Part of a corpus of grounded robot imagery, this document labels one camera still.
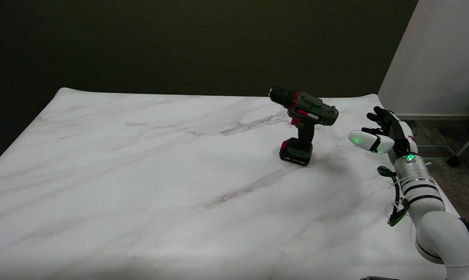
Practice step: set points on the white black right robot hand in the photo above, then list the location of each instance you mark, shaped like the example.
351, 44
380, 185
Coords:
378, 142

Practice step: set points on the dark green power screwdriver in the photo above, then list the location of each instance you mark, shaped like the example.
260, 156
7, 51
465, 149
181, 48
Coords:
305, 116

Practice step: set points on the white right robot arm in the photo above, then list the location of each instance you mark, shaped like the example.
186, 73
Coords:
433, 212

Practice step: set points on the floor vent grille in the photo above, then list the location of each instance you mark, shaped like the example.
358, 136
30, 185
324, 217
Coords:
434, 150

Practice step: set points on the metal chair leg with caster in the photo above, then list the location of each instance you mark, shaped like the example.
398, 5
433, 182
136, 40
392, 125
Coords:
464, 147

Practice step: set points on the white wall panel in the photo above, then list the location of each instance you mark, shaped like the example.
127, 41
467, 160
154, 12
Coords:
436, 58

